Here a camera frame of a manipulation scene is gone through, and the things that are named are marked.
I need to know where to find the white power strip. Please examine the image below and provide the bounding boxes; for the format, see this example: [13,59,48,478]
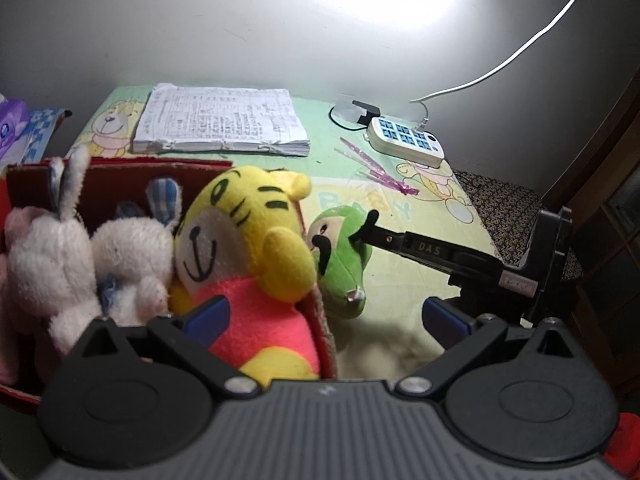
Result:
[366,116,446,169]

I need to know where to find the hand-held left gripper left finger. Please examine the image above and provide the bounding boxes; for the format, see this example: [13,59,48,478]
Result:
[75,296,253,398]

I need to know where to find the blue checkered package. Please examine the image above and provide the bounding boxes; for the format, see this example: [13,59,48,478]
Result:
[22,107,73,166]

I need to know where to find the pink tinsel ribbon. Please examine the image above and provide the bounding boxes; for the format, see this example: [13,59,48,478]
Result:
[335,136,421,197]

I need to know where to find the handwritten paper notebook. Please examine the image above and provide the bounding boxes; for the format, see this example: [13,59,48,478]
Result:
[131,83,311,157]

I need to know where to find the white bunny plush plaid ears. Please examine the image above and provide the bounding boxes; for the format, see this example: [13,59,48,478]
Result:
[92,175,183,328]

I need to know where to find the purple plastic bag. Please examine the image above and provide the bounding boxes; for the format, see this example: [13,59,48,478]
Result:
[0,94,31,163]

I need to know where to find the green plush toy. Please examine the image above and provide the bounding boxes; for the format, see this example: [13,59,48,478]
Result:
[306,205,379,320]

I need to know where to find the dark patterned cloth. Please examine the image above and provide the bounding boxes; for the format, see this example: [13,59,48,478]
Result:
[452,170,583,281]

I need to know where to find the red cardboard box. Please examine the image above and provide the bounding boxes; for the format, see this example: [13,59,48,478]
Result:
[0,156,341,403]

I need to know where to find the brown wooden cabinet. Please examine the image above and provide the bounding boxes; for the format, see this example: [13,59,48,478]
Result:
[542,67,640,411]

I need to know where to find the white power cable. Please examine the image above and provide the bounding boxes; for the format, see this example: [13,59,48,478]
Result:
[410,0,593,128]

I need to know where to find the yellow tiger plush toy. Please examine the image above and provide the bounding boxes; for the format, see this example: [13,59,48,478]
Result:
[170,165,321,386]

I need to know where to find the red cloth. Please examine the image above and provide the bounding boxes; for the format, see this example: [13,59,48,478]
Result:
[602,412,640,476]

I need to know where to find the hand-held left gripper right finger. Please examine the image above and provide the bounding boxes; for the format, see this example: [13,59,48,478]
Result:
[395,296,576,396]

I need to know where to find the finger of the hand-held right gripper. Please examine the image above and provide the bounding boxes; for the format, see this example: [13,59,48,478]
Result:
[351,223,453,272]

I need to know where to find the pale pink plush toy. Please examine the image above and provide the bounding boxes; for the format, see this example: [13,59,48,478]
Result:
[0,205,31,386]

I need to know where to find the white bunny plush toy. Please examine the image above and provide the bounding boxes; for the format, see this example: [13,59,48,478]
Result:
[5,145,101,356]

